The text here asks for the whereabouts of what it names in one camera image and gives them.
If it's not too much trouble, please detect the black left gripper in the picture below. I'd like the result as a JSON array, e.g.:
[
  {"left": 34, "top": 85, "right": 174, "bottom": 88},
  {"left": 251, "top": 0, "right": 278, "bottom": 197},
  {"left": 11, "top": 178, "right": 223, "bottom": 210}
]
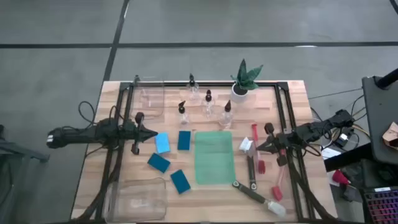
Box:
[{"left": 126, "top": 111, "right": 159, "bottom": 156}]

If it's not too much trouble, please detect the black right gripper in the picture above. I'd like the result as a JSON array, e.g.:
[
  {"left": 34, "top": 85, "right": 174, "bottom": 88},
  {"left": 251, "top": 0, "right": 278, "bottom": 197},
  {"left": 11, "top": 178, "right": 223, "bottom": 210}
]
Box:
[{"left": 256, "top": 122, "right": 289, "bottom": 167}]

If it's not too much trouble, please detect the light blue sponge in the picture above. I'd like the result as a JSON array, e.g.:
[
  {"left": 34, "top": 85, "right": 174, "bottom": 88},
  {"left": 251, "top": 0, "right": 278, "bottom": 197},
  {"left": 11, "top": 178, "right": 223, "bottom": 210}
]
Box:
[{"left": 154, "top": 132, "right": 171, "bottom": 154}]

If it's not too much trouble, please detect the red silicone spatula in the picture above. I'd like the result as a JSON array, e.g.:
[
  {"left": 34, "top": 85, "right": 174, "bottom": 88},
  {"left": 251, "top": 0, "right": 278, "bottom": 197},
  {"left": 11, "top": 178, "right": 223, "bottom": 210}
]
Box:
[{"left": 251, "top": 123, "right": 267, "bottom": 175}]

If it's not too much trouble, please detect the dark blue sponge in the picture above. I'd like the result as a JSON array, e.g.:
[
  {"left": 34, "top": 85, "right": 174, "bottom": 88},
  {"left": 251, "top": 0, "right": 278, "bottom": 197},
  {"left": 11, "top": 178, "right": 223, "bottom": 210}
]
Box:
[
  {"left": 177, "top": 130, "right": 192, "bottom": 151},
  {"left": 147, "top": 152, "right": 171, "bottom": 174},
  {"left": 170, "top": 169, "right": 192, "bottom": 195}
]

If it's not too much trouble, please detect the small clear plastic bin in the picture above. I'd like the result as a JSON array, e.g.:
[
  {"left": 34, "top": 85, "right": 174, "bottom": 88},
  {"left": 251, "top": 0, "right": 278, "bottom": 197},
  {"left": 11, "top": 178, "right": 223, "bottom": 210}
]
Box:
[{"left": 133, "top": 81, "right": 165, "bottom": 119}]

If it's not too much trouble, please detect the white round plant pot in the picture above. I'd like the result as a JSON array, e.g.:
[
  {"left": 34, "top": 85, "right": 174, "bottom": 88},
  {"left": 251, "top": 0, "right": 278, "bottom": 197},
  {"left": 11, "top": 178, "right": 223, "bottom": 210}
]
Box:
[{"left": 230, "top": 82, "right": 249, "bottom": 104}]

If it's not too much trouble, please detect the white paper sheet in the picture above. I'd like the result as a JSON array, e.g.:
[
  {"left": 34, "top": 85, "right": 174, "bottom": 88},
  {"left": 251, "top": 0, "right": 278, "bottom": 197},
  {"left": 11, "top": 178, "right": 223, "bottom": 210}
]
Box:
[{"left": 321, "top": 146, "right": 343, "bottom": 161}]

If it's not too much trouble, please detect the large clear plastic bin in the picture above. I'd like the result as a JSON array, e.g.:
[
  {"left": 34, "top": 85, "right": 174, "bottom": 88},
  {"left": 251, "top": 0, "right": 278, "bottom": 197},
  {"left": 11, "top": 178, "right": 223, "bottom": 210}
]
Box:
[{"left": 104, "top": 177, "right": 169, "bottom": 223}]

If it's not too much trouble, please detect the green snake plant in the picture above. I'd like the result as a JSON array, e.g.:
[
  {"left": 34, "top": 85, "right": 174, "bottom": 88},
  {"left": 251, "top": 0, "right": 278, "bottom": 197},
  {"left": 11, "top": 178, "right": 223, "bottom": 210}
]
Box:
[{"left": 230, "top": 58, "right": 264, "bottom": 91}]

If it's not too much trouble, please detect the red cone-shaped object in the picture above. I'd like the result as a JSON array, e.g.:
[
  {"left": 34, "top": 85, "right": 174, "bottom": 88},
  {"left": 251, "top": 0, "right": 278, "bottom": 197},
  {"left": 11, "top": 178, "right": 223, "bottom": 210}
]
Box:
[{"left": 331, "top": 169, "right": 351, "bottom": 187}]

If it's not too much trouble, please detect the brown cardboard piece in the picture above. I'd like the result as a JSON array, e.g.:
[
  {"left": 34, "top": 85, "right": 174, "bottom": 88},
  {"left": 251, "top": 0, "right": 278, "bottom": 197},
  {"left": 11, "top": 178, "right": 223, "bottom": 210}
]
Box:
[{"left": 382, "top": 121, "right": 398, "bottom": 144}]

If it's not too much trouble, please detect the keyboard with pink lights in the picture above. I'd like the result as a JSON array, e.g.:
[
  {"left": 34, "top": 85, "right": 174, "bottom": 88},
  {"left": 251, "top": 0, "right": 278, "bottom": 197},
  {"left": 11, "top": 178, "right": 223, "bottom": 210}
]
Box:
[{"left": 363, "top": 185, "right": 398, "bottom": 224}]

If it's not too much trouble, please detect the grey metal stand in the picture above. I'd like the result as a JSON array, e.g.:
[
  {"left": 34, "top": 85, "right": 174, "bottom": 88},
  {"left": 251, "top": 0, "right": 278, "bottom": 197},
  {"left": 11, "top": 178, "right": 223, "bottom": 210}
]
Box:
[{"left": 0, "top": 124, "right": 50, "bottom": 164}]

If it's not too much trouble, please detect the black cart pole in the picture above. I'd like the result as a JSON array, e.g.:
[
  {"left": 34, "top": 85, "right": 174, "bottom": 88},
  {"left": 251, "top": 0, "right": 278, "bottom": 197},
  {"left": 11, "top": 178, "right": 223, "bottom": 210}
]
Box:
[{"left": 374, "top": 68, "right": 398, "bottom": 90}]

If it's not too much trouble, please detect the black aluminium table frame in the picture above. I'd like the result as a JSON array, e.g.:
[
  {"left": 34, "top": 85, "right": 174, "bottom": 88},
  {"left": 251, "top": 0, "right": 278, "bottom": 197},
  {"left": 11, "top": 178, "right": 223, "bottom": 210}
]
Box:
[{"left": 83, "top": 75, "right": 338, "bottom": 224}]

